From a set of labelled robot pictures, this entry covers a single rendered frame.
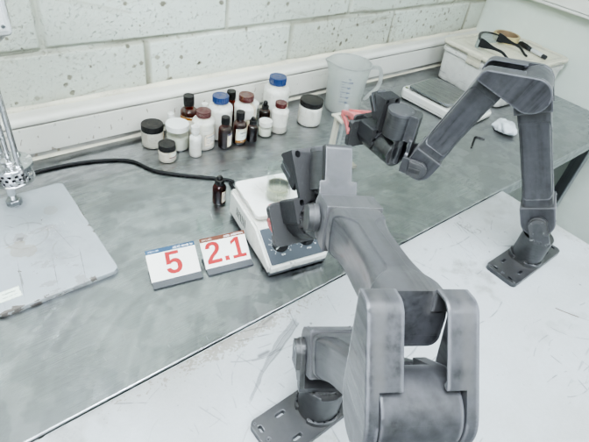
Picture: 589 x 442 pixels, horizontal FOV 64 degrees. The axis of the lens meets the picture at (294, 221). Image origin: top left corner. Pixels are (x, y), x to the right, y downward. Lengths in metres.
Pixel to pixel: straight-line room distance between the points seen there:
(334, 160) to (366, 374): 0.33
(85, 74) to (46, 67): 0.08
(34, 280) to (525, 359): 0.86
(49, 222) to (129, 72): 0.43
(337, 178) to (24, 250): 0.60
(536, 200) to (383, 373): 0.71
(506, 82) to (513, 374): 0.50
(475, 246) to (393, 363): 0.77
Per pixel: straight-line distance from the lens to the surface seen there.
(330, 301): 0.88
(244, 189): 0.95
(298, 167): 0.67
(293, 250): 0.90
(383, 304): 0.36
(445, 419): 0.40
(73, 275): 0.91
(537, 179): 1.01
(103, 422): 0.75
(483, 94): 0.94
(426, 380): 0.40
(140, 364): 0.78
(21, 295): 0.90
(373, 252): 0.45
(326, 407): 0.69
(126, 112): 1.24
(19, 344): 0.85
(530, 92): 0.92
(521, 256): 1.10
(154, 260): 0.88
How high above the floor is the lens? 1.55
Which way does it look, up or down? 40 degrees down
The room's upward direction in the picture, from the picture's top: 10 degrees clockwise
